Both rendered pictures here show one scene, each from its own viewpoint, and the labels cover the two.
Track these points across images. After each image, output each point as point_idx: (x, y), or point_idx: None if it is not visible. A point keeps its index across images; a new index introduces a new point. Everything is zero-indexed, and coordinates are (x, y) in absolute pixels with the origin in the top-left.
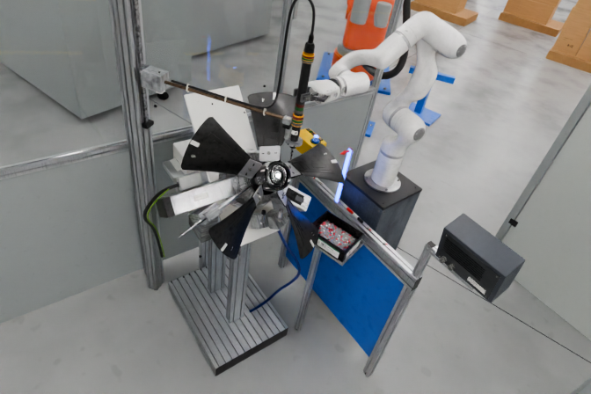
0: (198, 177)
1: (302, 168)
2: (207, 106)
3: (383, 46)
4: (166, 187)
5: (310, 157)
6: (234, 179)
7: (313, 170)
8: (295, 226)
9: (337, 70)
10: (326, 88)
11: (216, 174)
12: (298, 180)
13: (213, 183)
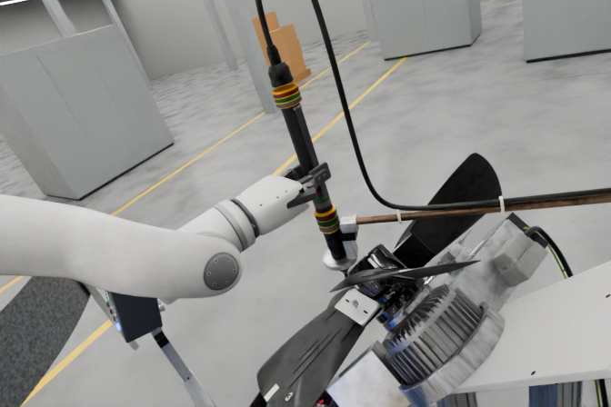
0: (500, 252)
1: (334, 319)
2: (608, 287)
3: (54, 203)
4: (530, 229)
5: (321, 361)
6: (448, 282)
7: (313, 331)
8: (339, 295)
9: (217, 235)
10: (259, 184)
11: (503, 312)
12: None
13: (473, 259)
